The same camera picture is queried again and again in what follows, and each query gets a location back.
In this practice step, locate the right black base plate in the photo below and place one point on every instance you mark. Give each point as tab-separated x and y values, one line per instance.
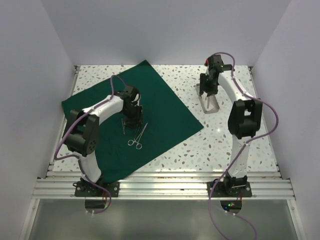
221	191

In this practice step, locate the steel hemostat forceps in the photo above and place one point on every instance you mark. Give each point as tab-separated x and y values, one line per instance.
136	140

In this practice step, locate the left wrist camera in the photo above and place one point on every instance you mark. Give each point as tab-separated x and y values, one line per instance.
137	98

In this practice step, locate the aluminium rail frame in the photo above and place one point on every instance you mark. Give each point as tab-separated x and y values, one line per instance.
167	198

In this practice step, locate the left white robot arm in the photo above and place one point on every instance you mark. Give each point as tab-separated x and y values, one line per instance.
81	136

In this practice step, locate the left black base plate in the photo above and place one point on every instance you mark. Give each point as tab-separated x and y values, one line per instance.
86	189

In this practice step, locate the fine straight tweezers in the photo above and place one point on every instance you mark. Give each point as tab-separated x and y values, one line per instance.
137	131

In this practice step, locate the green surgical cloth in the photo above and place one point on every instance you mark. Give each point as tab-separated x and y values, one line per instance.
168	123

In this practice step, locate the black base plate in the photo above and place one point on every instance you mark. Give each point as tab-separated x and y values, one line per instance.
221	191
86	189

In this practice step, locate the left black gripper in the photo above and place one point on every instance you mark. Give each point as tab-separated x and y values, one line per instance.
137	119

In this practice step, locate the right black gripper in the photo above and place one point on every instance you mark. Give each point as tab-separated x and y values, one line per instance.
210	91

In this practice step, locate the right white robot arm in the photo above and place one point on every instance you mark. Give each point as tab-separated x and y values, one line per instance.
243	123

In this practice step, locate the metal tray tin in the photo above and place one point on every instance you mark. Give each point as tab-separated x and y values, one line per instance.
214	106

